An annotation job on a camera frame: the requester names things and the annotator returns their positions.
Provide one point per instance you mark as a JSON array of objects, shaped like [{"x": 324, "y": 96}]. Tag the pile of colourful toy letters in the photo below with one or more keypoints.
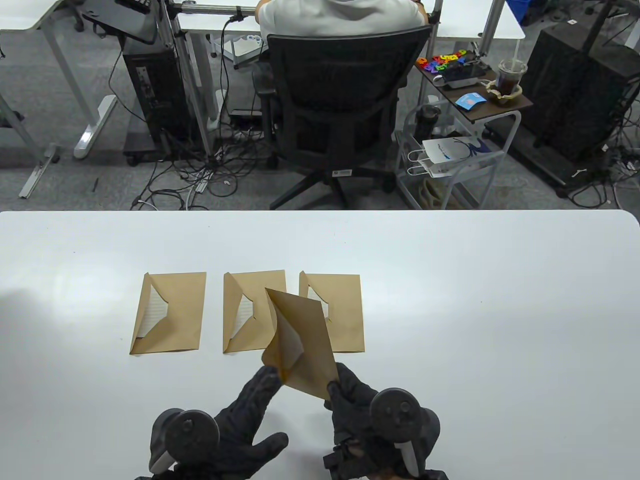
[{"x": 440, "y": 62}]

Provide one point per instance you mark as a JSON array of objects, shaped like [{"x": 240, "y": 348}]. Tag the black keyboard tray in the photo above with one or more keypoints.
[{"x": 125, "y": 20}]

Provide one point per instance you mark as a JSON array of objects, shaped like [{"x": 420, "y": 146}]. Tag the person's left hand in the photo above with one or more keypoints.
[{"x": 240, "y": 430}]

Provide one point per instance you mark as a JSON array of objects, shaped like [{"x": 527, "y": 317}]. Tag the black drink bottle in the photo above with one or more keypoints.
[{"x": 427, "y": 120}]

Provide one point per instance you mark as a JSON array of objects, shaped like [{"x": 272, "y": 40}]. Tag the person's right hand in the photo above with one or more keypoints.
[{"x": 350, "y": 415}]

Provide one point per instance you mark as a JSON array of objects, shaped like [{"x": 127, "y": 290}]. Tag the iced drink plastic cup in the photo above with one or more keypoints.
[{"x": 511, "y": 77}]

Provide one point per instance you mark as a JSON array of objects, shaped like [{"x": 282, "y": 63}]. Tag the black mesh office chair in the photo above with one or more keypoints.
[{"x": 340, "y": 85}]

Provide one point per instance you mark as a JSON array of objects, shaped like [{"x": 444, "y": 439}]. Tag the white paper bag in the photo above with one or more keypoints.
[{"x": 450, "y": 150}]

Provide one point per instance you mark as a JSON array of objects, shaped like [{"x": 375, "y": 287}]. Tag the beige cardboard cup holder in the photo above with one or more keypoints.
[{"x": 505, "y": 101}]

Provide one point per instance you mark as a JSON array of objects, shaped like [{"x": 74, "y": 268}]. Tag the brown paper envelope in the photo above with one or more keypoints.
[
  {"x": 255, "y": 280},
  {"x": 345, "y": 310},
  {"x": 185, "y": 310},
  {"x": 310, "y": 340}
]

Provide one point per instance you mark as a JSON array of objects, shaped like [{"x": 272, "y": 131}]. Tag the black computer tower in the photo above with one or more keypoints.
[{"x": 155, "y": 90}]

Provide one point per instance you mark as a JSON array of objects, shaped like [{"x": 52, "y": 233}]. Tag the white cart with brown top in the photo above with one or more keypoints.
[{"x": 492, "y": 112}]

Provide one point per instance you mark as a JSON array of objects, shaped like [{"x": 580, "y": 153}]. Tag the small blue card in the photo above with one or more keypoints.
[{"x": 470, "y": 101}]

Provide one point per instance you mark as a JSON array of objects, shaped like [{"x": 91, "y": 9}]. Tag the white power strip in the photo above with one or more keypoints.
[{"x": 201, "y": 182}]

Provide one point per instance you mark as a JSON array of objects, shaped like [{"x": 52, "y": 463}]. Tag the beige sandals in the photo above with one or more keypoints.
[{"x": 432, "y": 195}]

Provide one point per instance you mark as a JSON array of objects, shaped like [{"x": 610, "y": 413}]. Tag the black power box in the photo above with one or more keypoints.
[{"x": 245, "y": 114}]

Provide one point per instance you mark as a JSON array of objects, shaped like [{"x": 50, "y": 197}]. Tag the large black equipment case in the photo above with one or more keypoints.
[{"x": 575, "y": 90}]

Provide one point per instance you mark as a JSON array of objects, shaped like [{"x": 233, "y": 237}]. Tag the aluminium frame post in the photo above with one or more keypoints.
[
  {"x": 492, "y": 25},
  {"x": 437, "y": 12},
  {"x": 181, "y": 50}
]

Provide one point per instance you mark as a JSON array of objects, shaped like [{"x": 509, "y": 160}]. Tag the grey metal desk frame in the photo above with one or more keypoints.
[{"x": 39, "y": 170}]

